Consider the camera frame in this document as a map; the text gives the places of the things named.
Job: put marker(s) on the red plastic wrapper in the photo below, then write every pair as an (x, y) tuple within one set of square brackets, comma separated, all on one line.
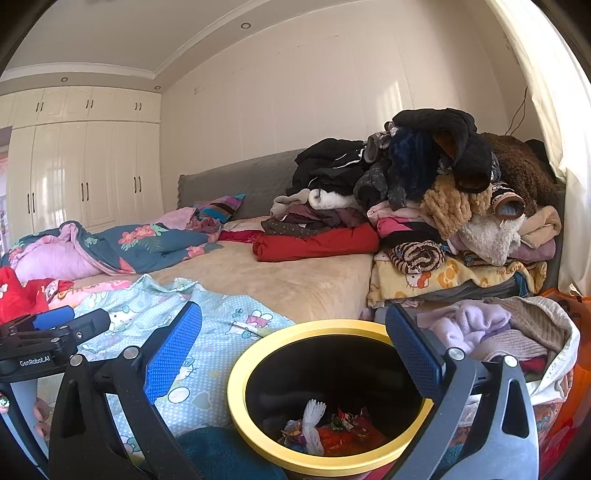
[(364, 436)]

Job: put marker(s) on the dark red cloth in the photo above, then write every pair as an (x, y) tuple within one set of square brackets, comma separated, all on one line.
[(240, 236)]

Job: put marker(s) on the navy fuzzy garment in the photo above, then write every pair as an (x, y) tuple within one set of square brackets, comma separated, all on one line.
[(411, 161)]

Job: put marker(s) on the yellow cartoon blanket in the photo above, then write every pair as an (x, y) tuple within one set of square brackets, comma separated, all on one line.
[(443, 279)]

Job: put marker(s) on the purple foil wrapper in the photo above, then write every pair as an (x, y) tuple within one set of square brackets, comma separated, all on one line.
[(291, 431)]

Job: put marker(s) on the beige folded cloth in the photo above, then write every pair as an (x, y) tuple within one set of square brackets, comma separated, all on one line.
[(545, 226)]

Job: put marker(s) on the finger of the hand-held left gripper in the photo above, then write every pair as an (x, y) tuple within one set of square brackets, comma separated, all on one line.
[(54, 317), (90, 325)]

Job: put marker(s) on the pink cartoon sheet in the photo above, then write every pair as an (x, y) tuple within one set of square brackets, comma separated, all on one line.
[(101, 290)]

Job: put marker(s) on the brown plush blanket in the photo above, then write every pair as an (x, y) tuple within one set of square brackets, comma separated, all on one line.
[(517, 166)]

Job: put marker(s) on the white sherpa garment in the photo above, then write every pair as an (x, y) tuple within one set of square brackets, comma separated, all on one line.
[(489, 240)]

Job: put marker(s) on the grey dotted garment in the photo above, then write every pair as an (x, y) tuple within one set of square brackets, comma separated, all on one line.
[(374, 184)]

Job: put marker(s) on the pink garment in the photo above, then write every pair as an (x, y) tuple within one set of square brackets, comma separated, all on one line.
[(401, 228)]

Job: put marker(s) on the brown dotted garment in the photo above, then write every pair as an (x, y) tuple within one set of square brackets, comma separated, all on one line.
[(295, 226)]

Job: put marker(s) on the red cartoon cloth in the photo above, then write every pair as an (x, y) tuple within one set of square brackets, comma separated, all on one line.
[(18, 295)]

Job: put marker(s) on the tan fleece garment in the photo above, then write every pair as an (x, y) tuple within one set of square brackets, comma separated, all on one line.
[(452, 207)]

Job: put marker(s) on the cream pillow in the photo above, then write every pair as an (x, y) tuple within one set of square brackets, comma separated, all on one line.
[(249, 224)]

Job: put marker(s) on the light blue cartoon bedsheet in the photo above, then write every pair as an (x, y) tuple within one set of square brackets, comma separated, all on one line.
[(221, 323)]

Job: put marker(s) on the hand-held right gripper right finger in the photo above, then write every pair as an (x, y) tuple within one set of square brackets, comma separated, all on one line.
[(413, 355)]

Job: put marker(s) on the person's left hand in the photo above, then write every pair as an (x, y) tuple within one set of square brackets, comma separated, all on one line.
[(41, 408)]

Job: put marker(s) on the black padded garment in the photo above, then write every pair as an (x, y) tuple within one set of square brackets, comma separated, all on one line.
[(443, 122)]

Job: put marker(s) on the striped pillow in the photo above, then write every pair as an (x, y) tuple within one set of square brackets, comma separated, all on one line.
[(221, 207)]

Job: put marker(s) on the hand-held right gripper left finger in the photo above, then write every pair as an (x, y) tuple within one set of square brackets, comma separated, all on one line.
[(173, 355)]

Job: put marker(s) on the lavender fleece garment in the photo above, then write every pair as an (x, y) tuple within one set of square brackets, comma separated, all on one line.
[(471, 318)]

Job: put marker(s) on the teal cloth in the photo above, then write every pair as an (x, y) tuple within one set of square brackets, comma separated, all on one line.
[(217, 452)]

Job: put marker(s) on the cream wardrobe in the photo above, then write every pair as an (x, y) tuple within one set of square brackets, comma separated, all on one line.
[(92, 175)]

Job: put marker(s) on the beige ribbed knit garment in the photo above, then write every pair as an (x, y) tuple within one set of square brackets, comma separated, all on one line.
[(531, 318)]

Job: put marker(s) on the brown striped knit cuff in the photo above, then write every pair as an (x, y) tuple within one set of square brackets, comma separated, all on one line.
[(501, 191)]

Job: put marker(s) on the white fleece garment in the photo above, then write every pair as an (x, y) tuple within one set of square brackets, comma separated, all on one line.
[(330, 199)]

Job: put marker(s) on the black jacket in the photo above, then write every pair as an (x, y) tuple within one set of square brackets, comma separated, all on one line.
[(328, 161)]

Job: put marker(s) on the blue floral quilt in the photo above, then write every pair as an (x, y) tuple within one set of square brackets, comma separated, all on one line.
[(138, 244)]

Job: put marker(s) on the grey bed headboard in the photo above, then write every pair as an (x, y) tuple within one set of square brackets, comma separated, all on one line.
[(249, 180)]

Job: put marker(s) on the pink patterned curtain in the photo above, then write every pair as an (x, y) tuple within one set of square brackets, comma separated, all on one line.
[(3, 198)]

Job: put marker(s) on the tan bed sheet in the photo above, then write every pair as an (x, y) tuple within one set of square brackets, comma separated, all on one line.
[(277, 286)]

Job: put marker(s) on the brown striped knit garment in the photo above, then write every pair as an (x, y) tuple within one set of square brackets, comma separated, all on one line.
[(415, 258)]

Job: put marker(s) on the black trash bin yellow rim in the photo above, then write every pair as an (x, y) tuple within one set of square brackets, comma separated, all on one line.
[(235, 392)]

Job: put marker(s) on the bag of clothes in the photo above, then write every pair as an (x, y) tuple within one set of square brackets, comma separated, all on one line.
[(565, 350)]

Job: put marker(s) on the red folded garment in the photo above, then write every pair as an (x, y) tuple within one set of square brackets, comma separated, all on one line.
[(323, 244)]

